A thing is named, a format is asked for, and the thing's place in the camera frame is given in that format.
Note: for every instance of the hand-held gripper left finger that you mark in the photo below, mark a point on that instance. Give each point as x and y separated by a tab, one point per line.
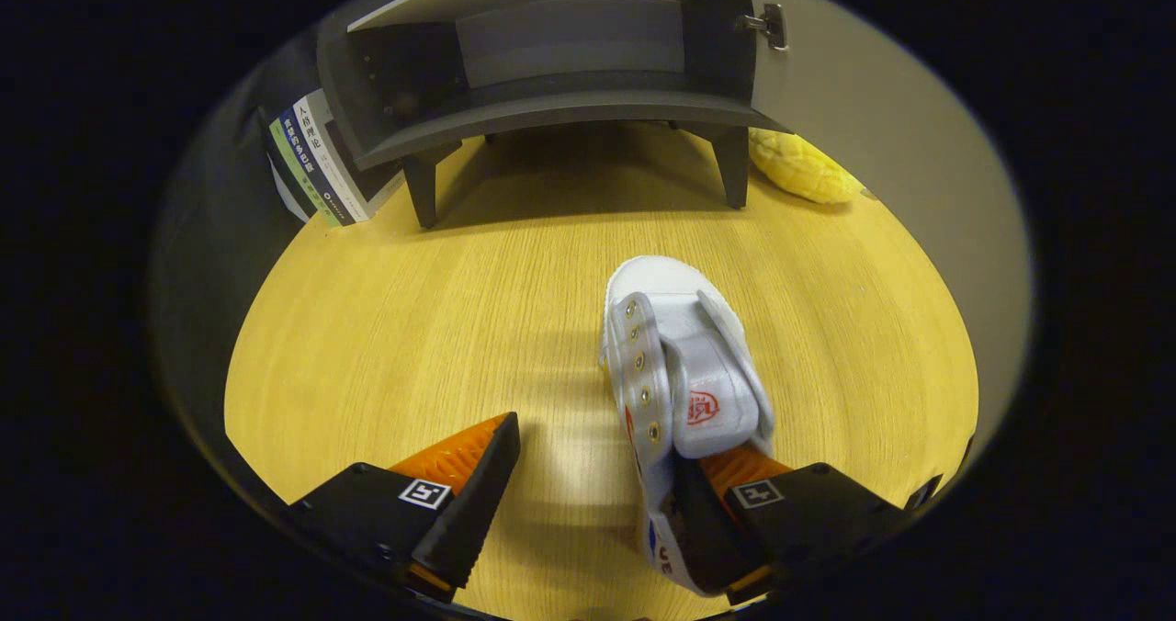
478	502

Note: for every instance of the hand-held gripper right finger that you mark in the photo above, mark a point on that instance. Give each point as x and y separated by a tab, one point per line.
707	538

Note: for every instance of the white shoe with red logo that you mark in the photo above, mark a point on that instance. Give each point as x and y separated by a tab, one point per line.
707	373

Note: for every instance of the dark grey shoe cabinet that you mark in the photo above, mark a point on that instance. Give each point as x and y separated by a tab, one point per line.
551	111

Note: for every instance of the black backdrop cloth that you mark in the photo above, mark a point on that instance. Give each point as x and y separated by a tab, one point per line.
211	235

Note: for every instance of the blue spine book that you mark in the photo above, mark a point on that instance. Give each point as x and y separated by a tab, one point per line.
318	160

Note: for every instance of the yellow bumpy plush toy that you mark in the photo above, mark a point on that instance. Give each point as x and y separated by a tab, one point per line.
804	171

